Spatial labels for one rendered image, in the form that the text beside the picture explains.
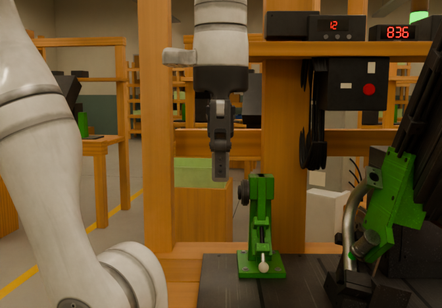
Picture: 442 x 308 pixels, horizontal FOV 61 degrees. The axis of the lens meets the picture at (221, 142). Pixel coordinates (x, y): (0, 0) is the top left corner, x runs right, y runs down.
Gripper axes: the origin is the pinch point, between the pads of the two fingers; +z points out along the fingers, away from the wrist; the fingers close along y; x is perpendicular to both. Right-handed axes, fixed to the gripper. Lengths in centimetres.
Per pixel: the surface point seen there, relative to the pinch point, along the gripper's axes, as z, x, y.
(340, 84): -12, -33, 55
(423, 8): -36, -61, 67
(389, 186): 11, -38, 33
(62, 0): -276, 482, 1124
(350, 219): 22, -33, 42
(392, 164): 6, -40, 35
